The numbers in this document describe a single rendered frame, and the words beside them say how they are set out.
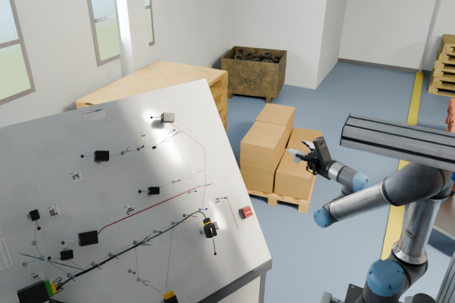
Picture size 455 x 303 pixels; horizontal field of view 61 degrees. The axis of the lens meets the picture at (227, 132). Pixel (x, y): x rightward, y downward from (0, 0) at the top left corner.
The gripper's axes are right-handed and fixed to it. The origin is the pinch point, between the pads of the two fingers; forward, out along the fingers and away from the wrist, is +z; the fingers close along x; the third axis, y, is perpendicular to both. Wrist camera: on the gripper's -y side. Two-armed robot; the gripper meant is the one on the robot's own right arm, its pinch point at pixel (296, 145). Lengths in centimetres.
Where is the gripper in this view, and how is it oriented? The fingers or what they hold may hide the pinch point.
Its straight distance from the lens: 169.5
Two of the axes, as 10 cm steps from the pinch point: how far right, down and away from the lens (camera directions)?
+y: 1.0, 8.3, 5.4
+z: -6.1, -3.8, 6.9
